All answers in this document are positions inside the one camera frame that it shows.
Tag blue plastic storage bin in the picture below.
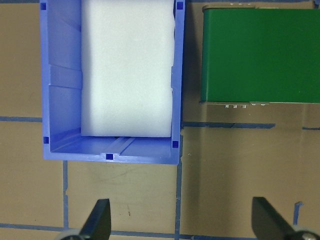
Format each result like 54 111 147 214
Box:
39 0 186 166

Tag green belt conveyor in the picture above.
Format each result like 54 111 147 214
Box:
199 2 320 110

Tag white foam pad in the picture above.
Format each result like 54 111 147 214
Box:
80 0 175 138

